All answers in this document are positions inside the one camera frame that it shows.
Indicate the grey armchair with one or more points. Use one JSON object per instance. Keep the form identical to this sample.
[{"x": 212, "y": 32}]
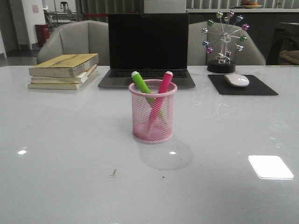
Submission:
[
  {"x": 77, "y": 38},
  {"x": 202, "y": 48}
]

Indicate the dark grey open laptop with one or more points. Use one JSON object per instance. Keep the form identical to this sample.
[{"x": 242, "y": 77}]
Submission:
[{"x": 150, "y": 44}]

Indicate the pink mesh pen holder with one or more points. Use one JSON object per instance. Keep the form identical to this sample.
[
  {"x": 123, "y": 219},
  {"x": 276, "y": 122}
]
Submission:
[{"x": 161, "y": 130}]

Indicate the dark side table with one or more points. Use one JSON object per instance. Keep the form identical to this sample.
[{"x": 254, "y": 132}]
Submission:
[{"x": 285, "y": 37}]

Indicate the ferris wheel desk ornament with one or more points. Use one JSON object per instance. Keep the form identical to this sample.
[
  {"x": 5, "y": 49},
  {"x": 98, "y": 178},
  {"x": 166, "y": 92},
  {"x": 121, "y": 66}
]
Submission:
[{"x": 225, "y": 35}]

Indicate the middle white book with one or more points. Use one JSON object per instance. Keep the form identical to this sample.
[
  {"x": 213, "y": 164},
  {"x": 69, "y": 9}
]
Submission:
[{"x": 81, "y": 78}]

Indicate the white computer mouse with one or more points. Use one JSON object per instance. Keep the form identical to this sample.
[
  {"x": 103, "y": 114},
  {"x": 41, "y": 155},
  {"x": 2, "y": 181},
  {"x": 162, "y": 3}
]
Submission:
[{"x": 237, "y": 80}]

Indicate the left grey armchair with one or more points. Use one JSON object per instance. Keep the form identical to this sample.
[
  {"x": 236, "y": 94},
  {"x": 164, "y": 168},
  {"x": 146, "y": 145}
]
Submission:
[{"x": 77, "y": 38}]

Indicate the red trash bin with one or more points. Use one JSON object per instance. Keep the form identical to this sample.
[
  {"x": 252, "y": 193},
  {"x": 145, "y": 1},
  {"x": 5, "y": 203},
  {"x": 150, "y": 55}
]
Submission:
[{"x": 42, "y": 33}]

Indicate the fruit bowl on counter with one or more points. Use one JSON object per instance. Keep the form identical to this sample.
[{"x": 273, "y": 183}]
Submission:
[{"x": 248, "y": 4}]

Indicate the green highlighter pen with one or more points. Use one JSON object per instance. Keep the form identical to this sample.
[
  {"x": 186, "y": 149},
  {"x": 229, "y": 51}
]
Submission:
[{"x": 144, "y": 89}]

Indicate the bottom pale book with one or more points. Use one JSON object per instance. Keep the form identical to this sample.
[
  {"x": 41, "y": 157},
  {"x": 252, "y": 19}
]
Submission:
[{"x": 59, "y": 86}]

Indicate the top yellow book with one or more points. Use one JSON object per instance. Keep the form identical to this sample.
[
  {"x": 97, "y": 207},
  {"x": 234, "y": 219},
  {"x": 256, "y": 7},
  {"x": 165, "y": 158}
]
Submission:
[{"x": 69, "y": 65}]

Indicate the black mouse pad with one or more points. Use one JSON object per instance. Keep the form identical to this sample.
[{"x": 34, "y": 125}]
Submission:
[{"x": 255, "y": 88}]

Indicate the right grey armchair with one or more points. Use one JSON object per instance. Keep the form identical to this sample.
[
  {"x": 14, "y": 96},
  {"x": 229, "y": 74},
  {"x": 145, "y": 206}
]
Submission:
[{"x": 202, "y": 48}]

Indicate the pink highlighter pen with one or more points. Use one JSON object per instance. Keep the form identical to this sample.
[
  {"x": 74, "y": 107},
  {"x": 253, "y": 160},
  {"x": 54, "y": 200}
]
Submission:
[{"x": 159, "y": 100}]

